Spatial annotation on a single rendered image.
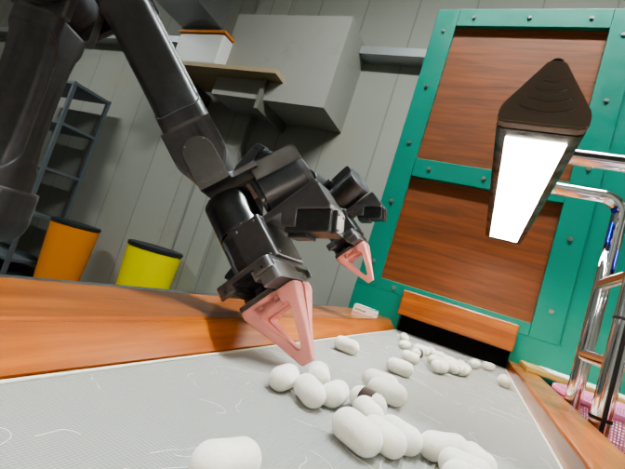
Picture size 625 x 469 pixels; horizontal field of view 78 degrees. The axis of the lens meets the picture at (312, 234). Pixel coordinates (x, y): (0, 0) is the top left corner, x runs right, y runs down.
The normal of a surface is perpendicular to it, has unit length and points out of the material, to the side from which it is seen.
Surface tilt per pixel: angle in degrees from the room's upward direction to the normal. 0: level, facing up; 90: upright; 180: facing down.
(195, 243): 90
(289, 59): 90
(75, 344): 45
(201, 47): 90
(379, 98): 90
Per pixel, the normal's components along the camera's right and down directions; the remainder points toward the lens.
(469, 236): -0.38, -0.20
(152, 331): 0.83, -0.50
